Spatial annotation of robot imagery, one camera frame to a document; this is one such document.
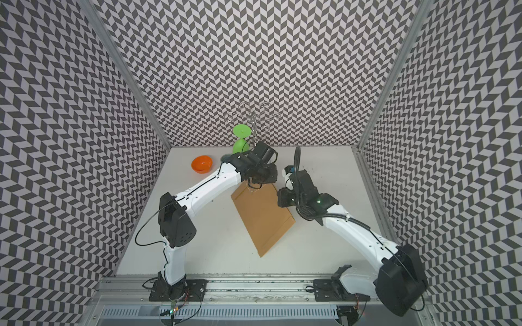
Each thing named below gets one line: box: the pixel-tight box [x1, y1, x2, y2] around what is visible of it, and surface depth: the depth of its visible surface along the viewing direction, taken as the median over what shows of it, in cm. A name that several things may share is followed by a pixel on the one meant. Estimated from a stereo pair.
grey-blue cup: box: [220, 154, 232, 164], surface depth 107 cm
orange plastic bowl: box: [190, 155, 213, 174], surface depth 107 cm
